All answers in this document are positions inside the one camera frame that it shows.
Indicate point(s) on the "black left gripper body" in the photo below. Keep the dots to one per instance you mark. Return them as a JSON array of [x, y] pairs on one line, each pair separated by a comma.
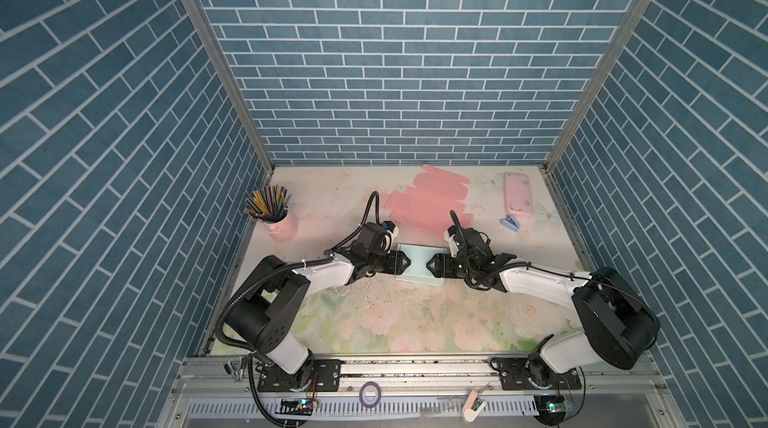
[[376, 262]]

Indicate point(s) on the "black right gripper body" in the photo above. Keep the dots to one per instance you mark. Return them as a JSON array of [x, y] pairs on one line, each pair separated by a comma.
[[463, 270]]

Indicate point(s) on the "mint green paper box sheet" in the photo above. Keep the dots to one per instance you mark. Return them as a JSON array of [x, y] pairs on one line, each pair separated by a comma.
[[417, 272]]

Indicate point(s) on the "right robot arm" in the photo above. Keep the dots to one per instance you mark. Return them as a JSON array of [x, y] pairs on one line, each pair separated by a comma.
[[616, 325]]

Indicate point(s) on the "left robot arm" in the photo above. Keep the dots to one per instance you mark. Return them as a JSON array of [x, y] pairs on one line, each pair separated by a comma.
[[259, 316]]

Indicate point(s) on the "pink paper box sheet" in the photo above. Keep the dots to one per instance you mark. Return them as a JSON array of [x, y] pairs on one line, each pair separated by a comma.
[[427, 203]]

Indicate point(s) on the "pink pencil case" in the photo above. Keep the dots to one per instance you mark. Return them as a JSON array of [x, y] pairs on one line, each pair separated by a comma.
[[517, 195]]

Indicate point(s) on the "pink metal pencil bucket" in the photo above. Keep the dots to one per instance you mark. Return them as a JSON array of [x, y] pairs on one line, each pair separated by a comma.
[[282, 228]]

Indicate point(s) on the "bundle of colored pencils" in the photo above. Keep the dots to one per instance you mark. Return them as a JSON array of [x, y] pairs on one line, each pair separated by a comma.
[[268, 204]]

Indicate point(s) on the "purple tape roll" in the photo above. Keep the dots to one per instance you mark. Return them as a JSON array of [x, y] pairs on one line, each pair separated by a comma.
[[370, 395]]

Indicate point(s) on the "white pink clip tool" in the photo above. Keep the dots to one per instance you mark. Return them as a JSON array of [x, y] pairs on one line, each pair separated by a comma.
[[473, 406]]

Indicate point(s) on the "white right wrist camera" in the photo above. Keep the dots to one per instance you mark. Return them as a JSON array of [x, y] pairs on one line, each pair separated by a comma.
[[453, 241]]

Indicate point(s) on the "aluminium front rail frame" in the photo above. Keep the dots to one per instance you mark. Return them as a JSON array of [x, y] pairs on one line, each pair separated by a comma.
[[418, 390]]

